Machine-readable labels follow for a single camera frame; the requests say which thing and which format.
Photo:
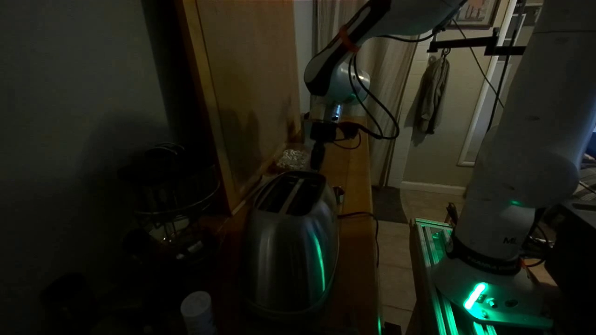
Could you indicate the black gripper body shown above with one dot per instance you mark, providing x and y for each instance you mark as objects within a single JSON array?
[{"x": 325, "y": 131}]

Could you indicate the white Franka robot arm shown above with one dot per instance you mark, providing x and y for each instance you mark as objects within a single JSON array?
[{"x": 534, "y": 155}]

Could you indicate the clear dish with white pieces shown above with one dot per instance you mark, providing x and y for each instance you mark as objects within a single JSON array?
[{"x": 293, "y": 159}]

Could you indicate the wooden cabinet side panel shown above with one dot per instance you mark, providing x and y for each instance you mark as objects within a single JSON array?
[{"x": 249, "y": 94}]

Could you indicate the silver two-slot toaster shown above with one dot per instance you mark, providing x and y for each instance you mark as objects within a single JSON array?
[{"x": 290, "y": 248}]

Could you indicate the hanging grey towel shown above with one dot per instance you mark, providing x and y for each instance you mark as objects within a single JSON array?
[{"x": 431, "y": 94}]

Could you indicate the white cylindrical cup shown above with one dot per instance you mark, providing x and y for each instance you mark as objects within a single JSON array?
[{"x": 198, "y": 310}]

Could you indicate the black equipment box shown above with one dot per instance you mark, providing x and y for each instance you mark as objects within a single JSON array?
[{"x": 578, "y": 248}]

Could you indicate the dark round container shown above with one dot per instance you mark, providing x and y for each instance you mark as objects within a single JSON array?
[{"x": 68, "y": 304}]

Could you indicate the aluminium frame with green light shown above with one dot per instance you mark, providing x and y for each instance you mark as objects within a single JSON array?
[{"x": 431, "y": 248}]

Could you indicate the white door frame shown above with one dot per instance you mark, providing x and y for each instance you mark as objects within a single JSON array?
[{"x": 482, "y": 124}]

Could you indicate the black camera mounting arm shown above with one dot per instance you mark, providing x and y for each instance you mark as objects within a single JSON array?
[{"x": 467, "y": 46}]

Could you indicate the framed wall picture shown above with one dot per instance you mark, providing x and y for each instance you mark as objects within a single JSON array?
[{"x": 478, "y": 12}]

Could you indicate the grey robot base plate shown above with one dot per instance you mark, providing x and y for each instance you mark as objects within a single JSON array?
[{"x": 496, "y": 299}]

